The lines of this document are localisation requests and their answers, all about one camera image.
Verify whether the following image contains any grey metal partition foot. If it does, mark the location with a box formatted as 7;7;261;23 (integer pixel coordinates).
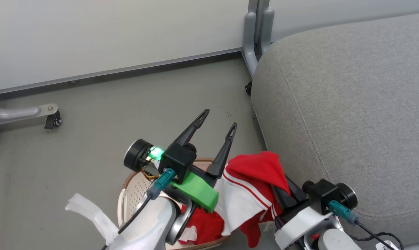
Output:
0;91;59;126

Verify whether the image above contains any black round right gripper motor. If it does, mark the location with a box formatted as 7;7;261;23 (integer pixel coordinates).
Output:
336;183;359;210

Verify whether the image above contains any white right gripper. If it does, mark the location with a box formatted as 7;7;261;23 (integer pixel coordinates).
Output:
271;175;332;250

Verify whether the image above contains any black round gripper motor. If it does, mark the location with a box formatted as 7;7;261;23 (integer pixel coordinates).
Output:
123;139;155;173
336;183;359;210

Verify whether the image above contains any black cable teal plug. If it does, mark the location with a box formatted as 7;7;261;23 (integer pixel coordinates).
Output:
328;200;396;250
101;168;176;250

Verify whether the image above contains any beige perforated laundry basket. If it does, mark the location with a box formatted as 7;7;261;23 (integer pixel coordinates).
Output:
117;157;231;250

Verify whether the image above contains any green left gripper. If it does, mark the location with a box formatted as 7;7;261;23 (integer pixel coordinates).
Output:
171;109;238;213

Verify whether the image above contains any grey metal partition post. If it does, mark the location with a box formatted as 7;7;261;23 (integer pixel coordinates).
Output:
242;0;276;78

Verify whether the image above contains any white paper tag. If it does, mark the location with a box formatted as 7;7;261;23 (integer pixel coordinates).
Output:
375;240;400;250

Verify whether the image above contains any red and white garment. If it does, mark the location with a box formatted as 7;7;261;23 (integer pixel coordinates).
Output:
178;151;292;248

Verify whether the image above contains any black round left gripper motor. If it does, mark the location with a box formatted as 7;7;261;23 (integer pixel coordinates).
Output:
123;139;155;173

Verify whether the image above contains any white cloth strip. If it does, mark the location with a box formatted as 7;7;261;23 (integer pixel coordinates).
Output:
65;193;120;246

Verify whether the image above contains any grey fabric sofa seat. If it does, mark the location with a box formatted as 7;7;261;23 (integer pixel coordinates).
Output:
250;12;419;248

